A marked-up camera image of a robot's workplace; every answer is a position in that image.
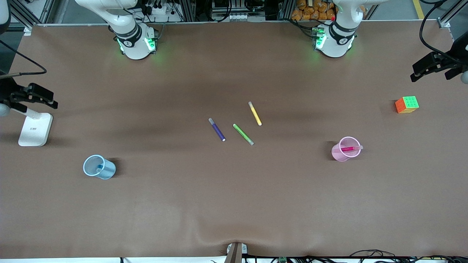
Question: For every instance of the pink marker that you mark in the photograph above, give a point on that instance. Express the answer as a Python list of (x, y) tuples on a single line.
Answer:
[(350, 149)]

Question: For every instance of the white power strip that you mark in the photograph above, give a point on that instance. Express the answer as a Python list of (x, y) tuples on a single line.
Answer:
[(157, 10)]

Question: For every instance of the green marker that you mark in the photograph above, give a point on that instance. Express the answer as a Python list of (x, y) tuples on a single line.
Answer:
[(243, 134)]

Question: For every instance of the orange snack bags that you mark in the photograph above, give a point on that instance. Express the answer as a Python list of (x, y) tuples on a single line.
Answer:
[(310, 11)]

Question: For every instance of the multicoloured puzzle cube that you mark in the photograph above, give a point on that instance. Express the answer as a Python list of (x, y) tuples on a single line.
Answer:
[(407, 105)]

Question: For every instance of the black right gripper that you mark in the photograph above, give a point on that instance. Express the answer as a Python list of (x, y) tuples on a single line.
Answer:
[(8, 92)]

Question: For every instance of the white lamp stand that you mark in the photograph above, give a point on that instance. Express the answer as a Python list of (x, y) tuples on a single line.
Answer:
[(34, 129)]

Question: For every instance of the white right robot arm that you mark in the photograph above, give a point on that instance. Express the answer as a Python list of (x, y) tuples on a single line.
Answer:
[(133, 44)]

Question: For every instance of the blue mesh cup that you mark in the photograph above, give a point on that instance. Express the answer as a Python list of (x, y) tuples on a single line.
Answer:
[(106, 173)]

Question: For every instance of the pink mesh cup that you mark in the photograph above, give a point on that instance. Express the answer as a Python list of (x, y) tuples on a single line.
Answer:
[(343, 155)]

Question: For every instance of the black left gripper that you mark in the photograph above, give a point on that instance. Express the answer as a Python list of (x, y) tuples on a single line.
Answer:
[(450, 60)]

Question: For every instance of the purple marker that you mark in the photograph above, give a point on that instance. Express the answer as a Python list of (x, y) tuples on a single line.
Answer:
[(217, 130)]

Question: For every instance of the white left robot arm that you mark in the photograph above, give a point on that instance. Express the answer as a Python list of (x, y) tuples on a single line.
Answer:
[(334, 42)]

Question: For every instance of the blue marker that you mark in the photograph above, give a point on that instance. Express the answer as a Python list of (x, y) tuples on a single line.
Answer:
[(99, 168)]

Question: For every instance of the yellow marker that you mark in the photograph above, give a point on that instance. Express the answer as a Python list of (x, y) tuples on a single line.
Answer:
[(255, 114)]

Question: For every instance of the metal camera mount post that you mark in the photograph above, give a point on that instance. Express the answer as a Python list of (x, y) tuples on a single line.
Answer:
[(234, 254)]

